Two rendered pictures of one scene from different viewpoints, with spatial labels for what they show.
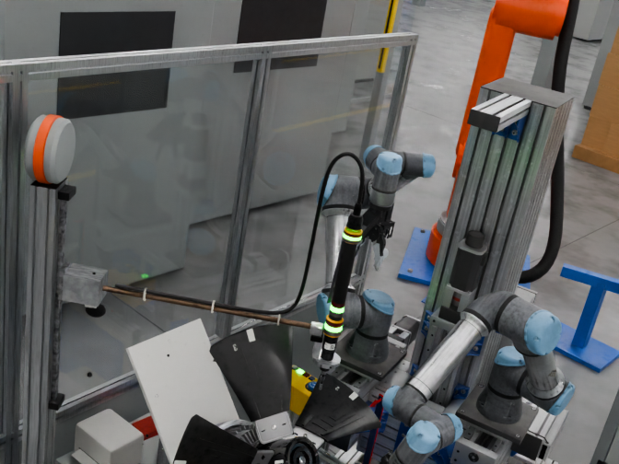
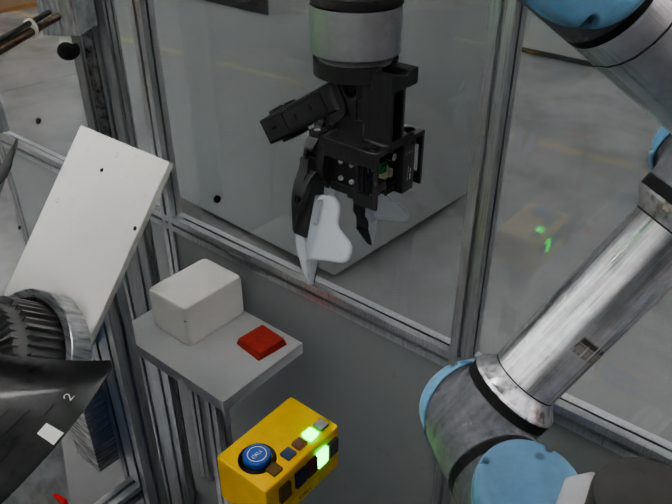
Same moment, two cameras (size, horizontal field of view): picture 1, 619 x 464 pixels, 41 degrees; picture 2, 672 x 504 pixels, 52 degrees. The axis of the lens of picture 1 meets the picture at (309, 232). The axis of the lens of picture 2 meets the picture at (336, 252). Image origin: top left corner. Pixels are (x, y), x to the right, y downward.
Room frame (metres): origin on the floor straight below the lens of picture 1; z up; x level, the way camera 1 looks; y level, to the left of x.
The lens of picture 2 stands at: (2.36, -0.76, 1.84)
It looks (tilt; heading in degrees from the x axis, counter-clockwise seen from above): 32 degrees down; 94
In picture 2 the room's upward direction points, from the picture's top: straight up
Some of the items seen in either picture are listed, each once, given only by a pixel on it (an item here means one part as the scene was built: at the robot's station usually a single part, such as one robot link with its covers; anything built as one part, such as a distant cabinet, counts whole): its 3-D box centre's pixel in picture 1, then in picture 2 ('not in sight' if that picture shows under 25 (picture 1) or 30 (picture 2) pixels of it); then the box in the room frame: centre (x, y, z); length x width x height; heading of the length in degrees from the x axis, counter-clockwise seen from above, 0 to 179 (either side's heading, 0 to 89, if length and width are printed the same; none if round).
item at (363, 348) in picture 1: (369, 340); not in sight; (2.53, -0.28, 1.09); 0.15 x 0.15 x 0.10
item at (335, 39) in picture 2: (381, 196); (358, 30); (2.34, -0.20, 1.70); 0.08 x 0.08 x 0.05
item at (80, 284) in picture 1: (82, 284); (69, 9); (1.76, 0.53, 1.54); 0.10 x 0.07 x 0.08; 90
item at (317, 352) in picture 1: (325, 343); not in sight; (1.76, -0.09, 1.50); 0.09 x 0.07 x 0.10; 90
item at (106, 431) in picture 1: (104, 445); (193, 298); (1.94, 0.48, 0.91); 0.17 x 0.16 x 0.11; 55
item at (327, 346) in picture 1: (341, 290); not in sight; (1.76, -0.10, 1.66); 0.04 x 0.04 x 0.46
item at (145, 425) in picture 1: (146, 427); (261, 341); (2.11, 0.40, 0.87); 0.08 x 0.08 x 0.02; 48
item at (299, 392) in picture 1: (300, 393); (280, 463); (2.23, -0.07, 1.02); 0.16 x 0.10 x 0.11; 55
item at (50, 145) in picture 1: (50, 149); not in sight; (1.76, 0.62, 1.88); 0.17 x 0.15 x 0.16; 145
